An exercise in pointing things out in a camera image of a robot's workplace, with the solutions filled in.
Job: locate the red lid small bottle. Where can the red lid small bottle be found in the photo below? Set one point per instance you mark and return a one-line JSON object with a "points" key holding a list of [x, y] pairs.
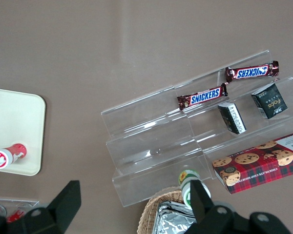
{"points": [[5, 157]]}

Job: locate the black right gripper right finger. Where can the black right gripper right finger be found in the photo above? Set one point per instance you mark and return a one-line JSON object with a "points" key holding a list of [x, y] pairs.
{"points": [[210, 219]]}

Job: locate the clear acrylic stepped stand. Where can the clear acrylic stepped stand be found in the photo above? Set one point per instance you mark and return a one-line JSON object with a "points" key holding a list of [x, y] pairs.
{"points": [[149, 146], [263, 126]]}

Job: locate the small black carton box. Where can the small black carton box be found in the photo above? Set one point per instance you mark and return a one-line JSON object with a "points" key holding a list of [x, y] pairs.
{"points": [[232, 118], [269, 101]]}

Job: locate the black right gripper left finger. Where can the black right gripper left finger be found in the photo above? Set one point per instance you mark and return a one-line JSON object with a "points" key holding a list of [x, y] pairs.
{"points": [[61, 209]]}

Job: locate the brown Snickers bar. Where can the brown Snickers bar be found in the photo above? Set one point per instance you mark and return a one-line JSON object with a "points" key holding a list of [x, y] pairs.
{"points": [[202, 97], [252, 72]]}

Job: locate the green lid yogurt bottle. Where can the green lid yogurt bottle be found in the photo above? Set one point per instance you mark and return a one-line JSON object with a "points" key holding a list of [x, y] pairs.
{"points": [[185, 178]]}

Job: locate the red tartan cookie box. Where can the red tartan cookie box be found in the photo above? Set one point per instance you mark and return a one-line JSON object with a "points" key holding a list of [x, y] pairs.
{"points": [[258, 168]]}

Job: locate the light oval wicker basket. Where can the light oval wicker basket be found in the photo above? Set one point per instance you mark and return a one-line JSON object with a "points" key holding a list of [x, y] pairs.
{"points": [[149, 214]]}

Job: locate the clear acrylic bottle rack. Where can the clear acrylic bottle rack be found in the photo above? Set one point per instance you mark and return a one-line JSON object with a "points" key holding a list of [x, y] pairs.
{"points": [[31, 203]]}

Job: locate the beige plastic tray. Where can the beige plastic tray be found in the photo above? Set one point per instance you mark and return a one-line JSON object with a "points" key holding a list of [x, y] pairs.
{"points": [[14, 122]]}

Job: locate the silver foil packet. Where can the silver foil packet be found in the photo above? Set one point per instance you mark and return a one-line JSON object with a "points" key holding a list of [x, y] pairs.
{"points": [[171, 219]]}

